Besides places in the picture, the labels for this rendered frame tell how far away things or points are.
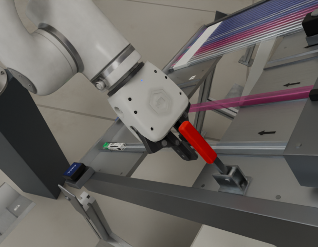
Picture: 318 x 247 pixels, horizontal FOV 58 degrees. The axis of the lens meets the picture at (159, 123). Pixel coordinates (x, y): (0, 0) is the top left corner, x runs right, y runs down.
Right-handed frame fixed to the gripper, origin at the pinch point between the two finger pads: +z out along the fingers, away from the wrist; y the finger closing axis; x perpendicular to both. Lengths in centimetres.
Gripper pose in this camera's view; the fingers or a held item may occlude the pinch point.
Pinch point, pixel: (188, 145)
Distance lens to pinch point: 48.5
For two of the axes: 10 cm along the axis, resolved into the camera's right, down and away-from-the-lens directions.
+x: -5.1, 1.8, 8.4
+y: 5.4, -6.9, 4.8
